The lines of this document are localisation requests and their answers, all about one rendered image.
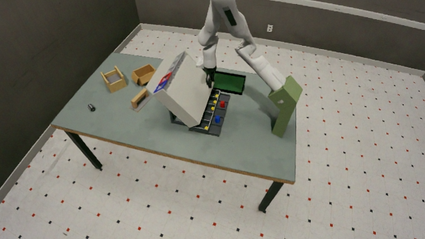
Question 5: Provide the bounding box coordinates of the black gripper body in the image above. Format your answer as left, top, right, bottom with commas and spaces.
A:
204, 66, 216, 78

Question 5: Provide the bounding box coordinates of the tan cardboard box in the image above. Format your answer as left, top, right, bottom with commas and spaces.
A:
101, 67, 127, 93

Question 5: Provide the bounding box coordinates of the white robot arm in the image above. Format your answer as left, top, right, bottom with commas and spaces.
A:
196, 0, 286, 92

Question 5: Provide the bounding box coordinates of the open brown cardboard box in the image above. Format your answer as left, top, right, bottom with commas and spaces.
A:
131, 64, 156, 86

